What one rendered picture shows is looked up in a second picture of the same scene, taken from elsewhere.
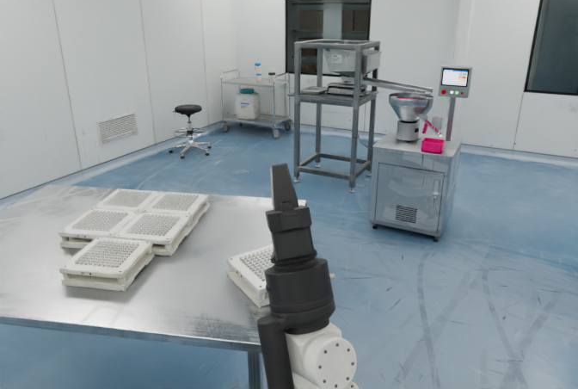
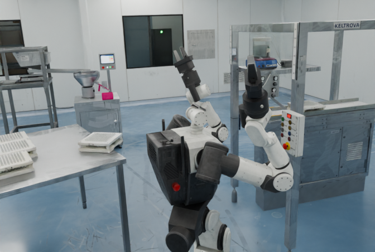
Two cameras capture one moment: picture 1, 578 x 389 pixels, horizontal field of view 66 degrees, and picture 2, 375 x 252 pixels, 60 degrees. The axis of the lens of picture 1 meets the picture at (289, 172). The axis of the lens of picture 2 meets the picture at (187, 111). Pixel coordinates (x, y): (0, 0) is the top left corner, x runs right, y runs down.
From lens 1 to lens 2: 1.38 m
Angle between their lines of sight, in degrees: 42
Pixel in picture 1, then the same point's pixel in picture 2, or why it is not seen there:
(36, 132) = not seen: outside the picture
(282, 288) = (192, 75)
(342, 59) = (29, 58)
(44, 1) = not seen: outside the picture
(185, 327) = (86, 166)
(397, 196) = (95, 129)
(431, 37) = (67, 43)
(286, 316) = (195, 81)
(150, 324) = (67, 171)
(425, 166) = (106, 107)
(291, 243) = (191, 64)
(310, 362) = (203, 89)
